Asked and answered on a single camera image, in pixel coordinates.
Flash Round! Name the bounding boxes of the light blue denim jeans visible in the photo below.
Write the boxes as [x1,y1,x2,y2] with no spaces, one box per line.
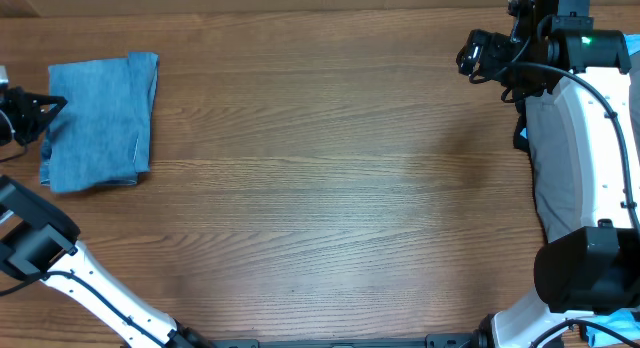
[40,52,159,194]

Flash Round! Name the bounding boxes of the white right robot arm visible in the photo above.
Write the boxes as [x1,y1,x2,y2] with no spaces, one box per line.
[456,29,639,347]

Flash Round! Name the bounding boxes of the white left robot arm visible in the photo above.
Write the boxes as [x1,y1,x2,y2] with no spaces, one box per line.
[1,175,212,348]

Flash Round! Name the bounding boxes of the light blue folded garment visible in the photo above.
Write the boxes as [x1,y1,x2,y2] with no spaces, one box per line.
[525,34,639,340]

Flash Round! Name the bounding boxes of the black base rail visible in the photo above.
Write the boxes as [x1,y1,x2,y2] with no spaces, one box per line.
[211,333,475,348]

